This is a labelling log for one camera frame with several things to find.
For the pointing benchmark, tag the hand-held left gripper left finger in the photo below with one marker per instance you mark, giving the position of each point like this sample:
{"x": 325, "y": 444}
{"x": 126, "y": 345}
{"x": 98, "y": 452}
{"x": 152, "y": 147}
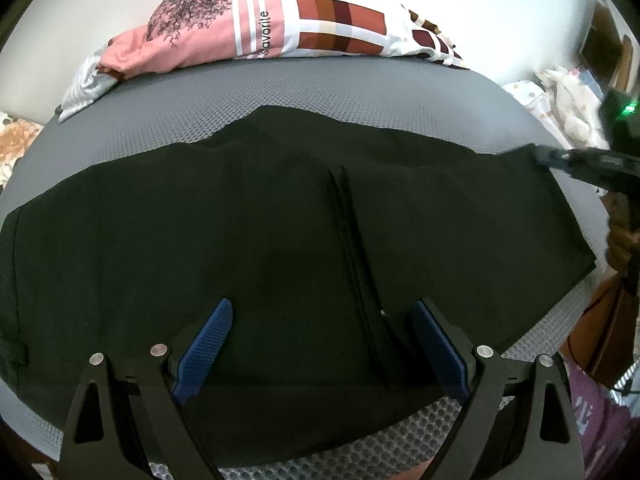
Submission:
{"x": 202, "y": 350}

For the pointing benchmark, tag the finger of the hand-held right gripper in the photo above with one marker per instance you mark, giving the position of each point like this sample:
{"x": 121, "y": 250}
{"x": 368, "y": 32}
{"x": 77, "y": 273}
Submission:
{"x": 605, "y": 177}
{"x": 580, "y": 156}

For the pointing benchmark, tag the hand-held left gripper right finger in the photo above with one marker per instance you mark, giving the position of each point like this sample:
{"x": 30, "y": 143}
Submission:
{"x": 442, "y": 355}

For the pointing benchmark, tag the black pants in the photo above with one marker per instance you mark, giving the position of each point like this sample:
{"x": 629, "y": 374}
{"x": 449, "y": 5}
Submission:
{"x": 200, "y": 240}

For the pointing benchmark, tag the person's right forearm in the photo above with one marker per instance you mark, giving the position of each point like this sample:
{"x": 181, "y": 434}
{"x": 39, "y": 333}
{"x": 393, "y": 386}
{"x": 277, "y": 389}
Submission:
{"x": 605, "y": 325}

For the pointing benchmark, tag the person's right hand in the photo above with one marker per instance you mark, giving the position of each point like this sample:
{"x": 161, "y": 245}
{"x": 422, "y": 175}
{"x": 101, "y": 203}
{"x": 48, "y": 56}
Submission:
{"x": 622, "y": 240}

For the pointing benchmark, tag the white soft clothes pile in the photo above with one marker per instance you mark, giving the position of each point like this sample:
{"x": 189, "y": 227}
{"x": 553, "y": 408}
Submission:
{"x": 575, "y": 105}

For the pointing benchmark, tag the person's purple printed clothing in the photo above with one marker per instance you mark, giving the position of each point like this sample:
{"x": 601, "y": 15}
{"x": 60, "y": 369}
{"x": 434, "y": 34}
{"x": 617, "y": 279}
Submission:
{"x": 600, "y": 425}

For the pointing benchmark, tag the floral orange white blanket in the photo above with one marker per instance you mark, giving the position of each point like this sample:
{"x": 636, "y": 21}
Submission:
{"x": 15, "y": 140}

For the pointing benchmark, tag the grey mesh mattress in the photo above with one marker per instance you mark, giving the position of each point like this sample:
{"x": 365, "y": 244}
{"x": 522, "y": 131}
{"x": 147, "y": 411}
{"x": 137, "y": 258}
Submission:
{"x": 300, "y": 85}

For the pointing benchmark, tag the grey striped cloth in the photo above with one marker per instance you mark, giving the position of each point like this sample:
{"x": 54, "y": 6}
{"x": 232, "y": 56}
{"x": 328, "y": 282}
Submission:
{"x": 87, "y": 90}

